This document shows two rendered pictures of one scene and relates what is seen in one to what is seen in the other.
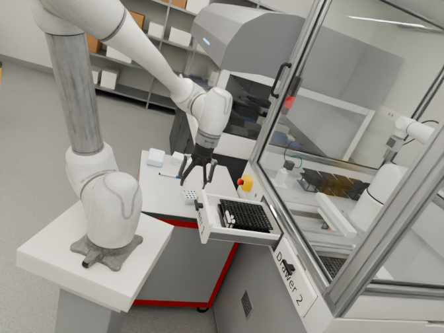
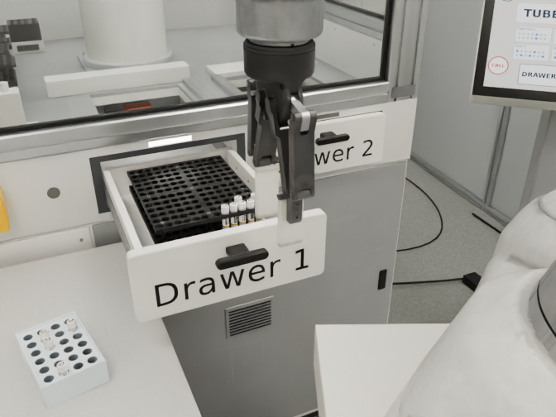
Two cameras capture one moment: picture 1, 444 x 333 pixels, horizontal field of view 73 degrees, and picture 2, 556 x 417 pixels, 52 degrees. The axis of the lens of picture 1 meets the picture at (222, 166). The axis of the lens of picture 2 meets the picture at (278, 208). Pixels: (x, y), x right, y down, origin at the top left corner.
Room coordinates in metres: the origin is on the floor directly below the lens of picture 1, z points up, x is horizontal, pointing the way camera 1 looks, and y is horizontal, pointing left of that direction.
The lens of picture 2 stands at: (1.10, 0.68, 1.34)
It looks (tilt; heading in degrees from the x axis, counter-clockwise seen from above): 29 degrees down; 266
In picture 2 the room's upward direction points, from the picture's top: straight up
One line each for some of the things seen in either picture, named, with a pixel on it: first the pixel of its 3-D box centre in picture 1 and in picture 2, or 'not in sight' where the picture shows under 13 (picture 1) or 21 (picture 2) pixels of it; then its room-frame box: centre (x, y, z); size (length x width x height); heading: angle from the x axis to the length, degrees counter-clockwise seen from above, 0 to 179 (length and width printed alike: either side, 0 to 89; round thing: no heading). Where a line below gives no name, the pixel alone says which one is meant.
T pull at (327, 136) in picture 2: (289, 267); (329, 137); (0.92, -0.37, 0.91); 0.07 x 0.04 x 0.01; 20
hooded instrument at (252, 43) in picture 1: (244, 112); not in sight; (2.97, -0.03, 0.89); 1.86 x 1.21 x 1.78; 20
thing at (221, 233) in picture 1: (244, 219); (192, 204); (1.19, -0.19, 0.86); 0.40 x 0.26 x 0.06; 110
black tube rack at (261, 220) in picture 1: (243, 219); (193, 204); (1.19, -0.18, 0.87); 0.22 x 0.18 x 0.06; 110
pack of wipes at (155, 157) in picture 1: (155, 157); not in sight; (1.62, 0.40, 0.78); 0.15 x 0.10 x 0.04; 14
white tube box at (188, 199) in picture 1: (193, 197); (61, 357); (1.36, 0.08, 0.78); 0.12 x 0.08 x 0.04; 122
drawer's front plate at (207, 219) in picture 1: (202, 211); (233, 263); (1.12, 0.01, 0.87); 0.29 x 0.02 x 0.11; 20
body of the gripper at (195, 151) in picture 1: (201, 154); (279, 81); (1.06, 0.09, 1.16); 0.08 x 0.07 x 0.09; 110
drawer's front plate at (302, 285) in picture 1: (292, 273); (323, 146); (0.93, -0.40, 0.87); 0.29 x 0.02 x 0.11; 20
